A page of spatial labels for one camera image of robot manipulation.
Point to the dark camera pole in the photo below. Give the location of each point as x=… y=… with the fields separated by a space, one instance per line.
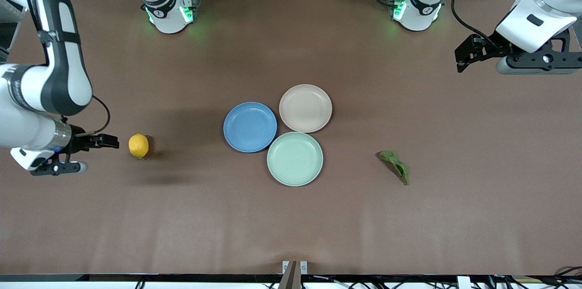
x=288 y=277

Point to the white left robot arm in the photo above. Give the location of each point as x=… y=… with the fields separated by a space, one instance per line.
x=536 y=16

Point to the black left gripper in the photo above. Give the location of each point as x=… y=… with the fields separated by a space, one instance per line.
x=487 y=48

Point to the green lettuce leaf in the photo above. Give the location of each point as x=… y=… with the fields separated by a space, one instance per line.
x=398 y=166

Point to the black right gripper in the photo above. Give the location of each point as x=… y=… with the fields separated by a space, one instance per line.
x=77 y=142

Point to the yellow lemon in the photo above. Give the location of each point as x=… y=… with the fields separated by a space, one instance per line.
x=138 y=145

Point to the mint green plate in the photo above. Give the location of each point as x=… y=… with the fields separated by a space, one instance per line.
x=294 y=159

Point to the beige plate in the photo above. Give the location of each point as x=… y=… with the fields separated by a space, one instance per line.
x=305 y=108

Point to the small metal table bracket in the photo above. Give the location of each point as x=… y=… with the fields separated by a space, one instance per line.
x=303 y=267

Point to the blue plate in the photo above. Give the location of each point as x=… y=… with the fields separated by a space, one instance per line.
x=250 y=127

